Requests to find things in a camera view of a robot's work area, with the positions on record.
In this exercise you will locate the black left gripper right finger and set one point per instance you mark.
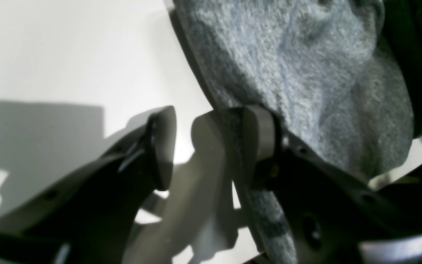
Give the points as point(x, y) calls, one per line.
point(334, 217)

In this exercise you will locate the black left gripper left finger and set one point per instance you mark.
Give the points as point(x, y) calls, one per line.
point(86, 217)

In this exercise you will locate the grey long-sleeve T-shirt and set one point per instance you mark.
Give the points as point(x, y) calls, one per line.
point(320, 64)

